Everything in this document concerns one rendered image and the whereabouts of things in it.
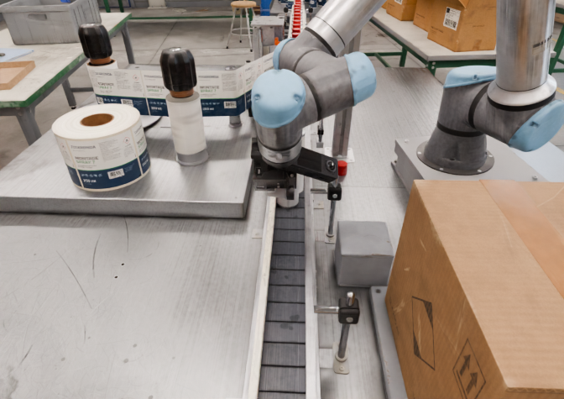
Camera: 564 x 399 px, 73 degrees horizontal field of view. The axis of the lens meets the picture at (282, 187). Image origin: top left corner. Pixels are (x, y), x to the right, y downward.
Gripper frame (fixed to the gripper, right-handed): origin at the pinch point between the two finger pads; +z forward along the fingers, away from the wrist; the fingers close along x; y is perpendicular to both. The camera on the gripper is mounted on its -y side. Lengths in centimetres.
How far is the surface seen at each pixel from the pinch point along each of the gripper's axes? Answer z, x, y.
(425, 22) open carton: 121, -190, -91
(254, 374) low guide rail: -18.1, 35.5, 4.2
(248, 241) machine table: 6.8, 9.2, 9.8
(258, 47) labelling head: 23, -66, 13
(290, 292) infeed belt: -6.6, 22.4, -0.3
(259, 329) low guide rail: -14.6, 29.5, 4.2
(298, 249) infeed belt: -1.1, 12.8, -1.6
